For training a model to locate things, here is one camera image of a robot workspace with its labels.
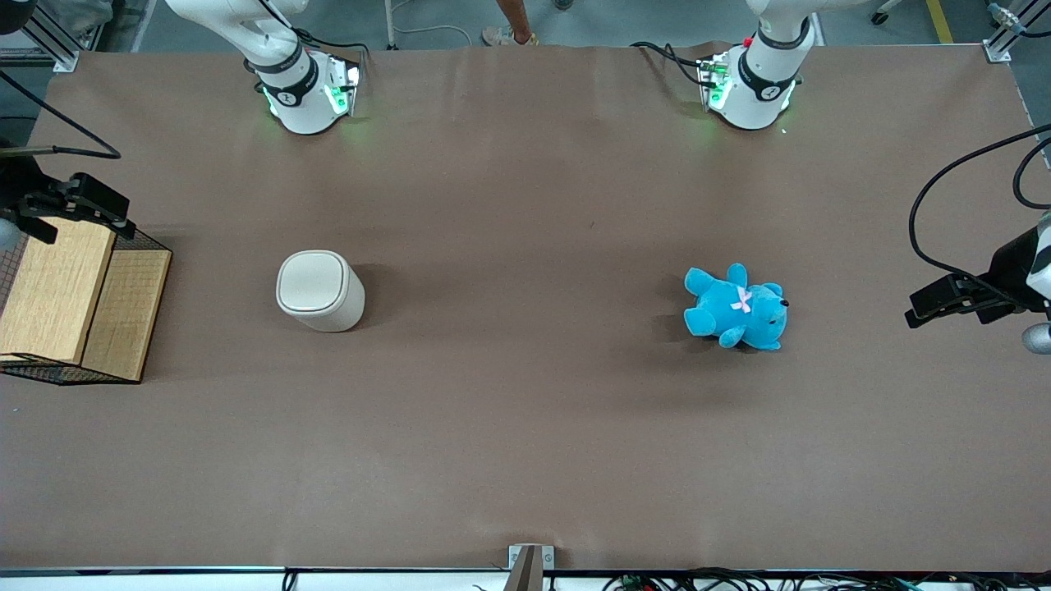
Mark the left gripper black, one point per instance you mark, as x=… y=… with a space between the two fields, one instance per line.
x=1008 y=272

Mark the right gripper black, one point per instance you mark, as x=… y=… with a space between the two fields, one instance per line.
x=18 y=186

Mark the white lidded trash can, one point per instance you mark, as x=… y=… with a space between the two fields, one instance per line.
x=324 y=291

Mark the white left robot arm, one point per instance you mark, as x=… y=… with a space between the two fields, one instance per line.
x=759 y=82

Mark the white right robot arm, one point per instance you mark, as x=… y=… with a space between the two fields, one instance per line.
x=291 y=78

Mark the blue teddy bear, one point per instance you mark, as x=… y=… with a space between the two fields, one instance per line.
x=731 y=308

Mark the brown table cover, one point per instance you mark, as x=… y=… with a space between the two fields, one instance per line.
x=525 y=427

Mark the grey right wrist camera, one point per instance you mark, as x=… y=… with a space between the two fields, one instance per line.
x=7 y=234

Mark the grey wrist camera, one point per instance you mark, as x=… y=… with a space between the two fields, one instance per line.
x=1038 y=339
x=7 y=234

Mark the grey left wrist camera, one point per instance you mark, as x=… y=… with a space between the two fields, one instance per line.
x=1038 y=339

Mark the aluminium frame post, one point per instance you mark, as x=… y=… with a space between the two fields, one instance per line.
x=51 y=45
x=1011 y=31

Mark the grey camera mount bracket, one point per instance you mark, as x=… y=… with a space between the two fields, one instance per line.
x=530 y=566

